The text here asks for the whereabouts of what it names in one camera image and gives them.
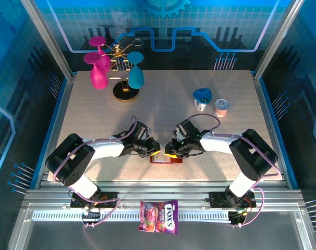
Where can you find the white cup blue lid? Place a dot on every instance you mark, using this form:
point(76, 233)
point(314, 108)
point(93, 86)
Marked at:
point(202, 95)

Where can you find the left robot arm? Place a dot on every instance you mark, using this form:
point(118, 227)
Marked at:
point(69, 161)

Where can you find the pink wine glass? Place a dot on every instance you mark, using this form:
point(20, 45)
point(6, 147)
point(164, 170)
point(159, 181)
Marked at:
point(98, 78)
point(97, 41)

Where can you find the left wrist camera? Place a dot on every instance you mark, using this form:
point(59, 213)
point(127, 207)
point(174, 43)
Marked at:
point(141, 130)

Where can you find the teal wine glass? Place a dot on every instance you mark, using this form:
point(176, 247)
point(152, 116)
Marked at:
point(135, 78)

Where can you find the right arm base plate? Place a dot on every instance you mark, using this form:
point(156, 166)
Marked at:
point(218, 200)

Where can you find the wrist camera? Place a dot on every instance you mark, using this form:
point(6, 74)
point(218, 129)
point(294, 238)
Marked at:
point(188, 127)
point(141, 130)

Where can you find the aluminium frame post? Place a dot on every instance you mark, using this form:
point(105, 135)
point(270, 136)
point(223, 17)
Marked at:
point(278, 39)
point(49, 39)

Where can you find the gold glass rack stand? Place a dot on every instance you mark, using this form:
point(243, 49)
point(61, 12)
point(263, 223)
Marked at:
point(121, 95)

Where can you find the aluminium side rail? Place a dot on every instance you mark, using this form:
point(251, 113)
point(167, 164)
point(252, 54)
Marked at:
point(58, 125)
point(264, 104)

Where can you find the small pull-tab tin can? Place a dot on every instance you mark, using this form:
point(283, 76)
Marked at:
point(221, 108)

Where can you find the red leather card holder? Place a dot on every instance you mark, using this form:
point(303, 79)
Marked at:
point(177, 160)

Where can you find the white blossom print card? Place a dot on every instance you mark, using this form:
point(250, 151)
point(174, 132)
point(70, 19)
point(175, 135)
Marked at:
point(159, 158)

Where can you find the black connector box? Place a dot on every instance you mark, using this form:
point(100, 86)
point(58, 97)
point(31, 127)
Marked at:
point(237, 218)
point(91, 216)

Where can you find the Fox's candy bag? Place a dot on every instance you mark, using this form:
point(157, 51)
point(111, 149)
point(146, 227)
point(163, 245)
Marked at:
point(158, 216)

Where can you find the aluminium cross beam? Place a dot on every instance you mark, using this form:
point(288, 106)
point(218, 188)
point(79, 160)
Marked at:
point(160, 192)

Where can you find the clear acrylic card stand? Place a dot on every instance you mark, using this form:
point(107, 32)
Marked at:
point(164, 117)

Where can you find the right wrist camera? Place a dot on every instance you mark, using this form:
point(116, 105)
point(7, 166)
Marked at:
point(188, 127)

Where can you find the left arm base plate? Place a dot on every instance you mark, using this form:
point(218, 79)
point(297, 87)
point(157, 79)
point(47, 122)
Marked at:
point(108, 200)

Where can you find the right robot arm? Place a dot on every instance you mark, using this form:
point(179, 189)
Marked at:
point(252, 156)

